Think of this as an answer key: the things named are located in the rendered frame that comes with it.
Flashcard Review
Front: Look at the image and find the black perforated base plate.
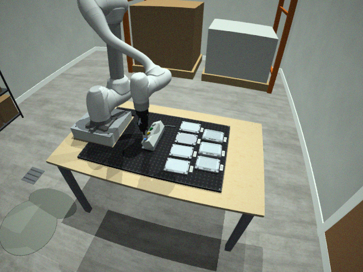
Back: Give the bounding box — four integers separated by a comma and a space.
77, 107, 230, 193

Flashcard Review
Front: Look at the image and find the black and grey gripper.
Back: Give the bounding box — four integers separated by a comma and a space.
136, 109, 149, 139

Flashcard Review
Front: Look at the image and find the white operator button panel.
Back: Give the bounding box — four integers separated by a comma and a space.
141, 121, 169, 151

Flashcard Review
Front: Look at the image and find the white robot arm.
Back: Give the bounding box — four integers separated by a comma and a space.
77, 0, 172, 131

